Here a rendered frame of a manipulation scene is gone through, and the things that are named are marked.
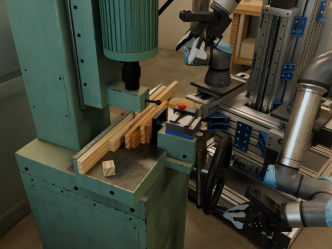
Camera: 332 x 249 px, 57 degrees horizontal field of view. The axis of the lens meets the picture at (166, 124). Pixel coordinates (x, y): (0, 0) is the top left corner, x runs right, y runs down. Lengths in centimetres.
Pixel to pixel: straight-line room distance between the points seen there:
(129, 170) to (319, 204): 56
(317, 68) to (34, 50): 91
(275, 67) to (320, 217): 87
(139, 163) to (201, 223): 109
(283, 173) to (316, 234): 116
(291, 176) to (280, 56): 74
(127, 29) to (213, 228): 141
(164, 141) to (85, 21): 45
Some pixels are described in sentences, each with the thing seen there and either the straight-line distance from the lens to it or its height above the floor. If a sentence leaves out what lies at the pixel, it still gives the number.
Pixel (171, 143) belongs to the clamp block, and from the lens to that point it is 102.
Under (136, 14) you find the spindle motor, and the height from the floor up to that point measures 134.
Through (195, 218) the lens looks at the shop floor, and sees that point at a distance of 203.
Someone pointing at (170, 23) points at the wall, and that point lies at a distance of 475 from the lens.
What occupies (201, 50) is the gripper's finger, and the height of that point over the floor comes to 121.
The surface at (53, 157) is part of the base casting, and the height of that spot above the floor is 80.
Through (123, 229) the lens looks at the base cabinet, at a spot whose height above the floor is 62.
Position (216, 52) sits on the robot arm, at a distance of 166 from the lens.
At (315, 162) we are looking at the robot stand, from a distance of 236.
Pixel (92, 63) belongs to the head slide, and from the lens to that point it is 103.
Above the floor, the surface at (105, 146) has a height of 93.
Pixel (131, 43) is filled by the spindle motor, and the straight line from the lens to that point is 93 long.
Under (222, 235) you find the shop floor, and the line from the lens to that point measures 197.
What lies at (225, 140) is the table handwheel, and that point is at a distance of 103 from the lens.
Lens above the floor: 153
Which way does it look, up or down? 32 degrees down
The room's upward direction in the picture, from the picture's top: 2 degrees clockwise
